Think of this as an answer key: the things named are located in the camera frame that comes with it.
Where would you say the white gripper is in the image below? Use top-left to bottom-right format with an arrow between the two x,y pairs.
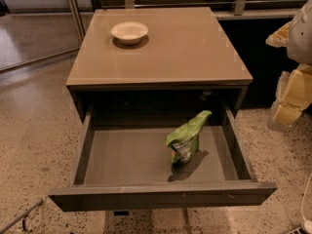
265,0 -> 312,126

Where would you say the green rice chip bag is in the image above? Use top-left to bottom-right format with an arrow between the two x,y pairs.
165,110 -> 212,164

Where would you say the brown drawer cabinet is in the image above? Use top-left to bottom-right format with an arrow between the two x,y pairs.
66,7 -> 253,118

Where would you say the open grey top drawer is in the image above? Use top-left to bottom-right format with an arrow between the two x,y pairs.
49,106 -> 277,212

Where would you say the white bowl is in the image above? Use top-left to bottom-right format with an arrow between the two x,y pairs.
110,21 -> 148,45

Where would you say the metal rod on floor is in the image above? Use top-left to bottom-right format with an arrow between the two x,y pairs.
0,199 -> 43,234

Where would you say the white cable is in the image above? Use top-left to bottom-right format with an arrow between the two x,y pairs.
299,173 -> 312,234

